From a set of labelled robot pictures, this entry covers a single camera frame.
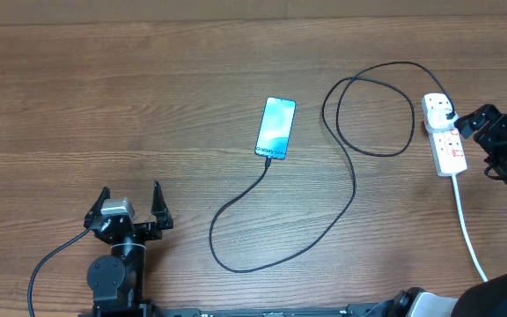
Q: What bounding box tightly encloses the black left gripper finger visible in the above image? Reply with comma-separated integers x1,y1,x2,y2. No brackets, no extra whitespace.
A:
151,181,173,230
84,187,110,228

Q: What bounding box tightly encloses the black USB charging cable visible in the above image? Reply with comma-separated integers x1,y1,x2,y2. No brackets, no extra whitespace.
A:
209,61,458,275

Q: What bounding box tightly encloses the Samsung Galaxy smartphone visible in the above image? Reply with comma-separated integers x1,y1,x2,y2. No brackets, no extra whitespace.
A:
254,97,297,160

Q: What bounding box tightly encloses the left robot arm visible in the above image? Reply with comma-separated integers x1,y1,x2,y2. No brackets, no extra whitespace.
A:
84,181,173,316

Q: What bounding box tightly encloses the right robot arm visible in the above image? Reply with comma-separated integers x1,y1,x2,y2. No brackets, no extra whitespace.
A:
368,93,507,317

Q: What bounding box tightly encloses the white charger adapter plug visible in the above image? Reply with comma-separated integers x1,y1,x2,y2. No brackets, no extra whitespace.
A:
424,107,459,133

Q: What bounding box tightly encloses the white power strip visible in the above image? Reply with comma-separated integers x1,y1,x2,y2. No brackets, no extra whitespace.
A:
421,93,467,177

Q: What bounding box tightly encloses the cardboard back panel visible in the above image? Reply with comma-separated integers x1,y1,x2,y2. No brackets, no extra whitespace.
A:
0,0,507,26

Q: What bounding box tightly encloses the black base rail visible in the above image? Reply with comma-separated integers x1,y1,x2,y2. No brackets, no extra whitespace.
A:
78,302,395,317

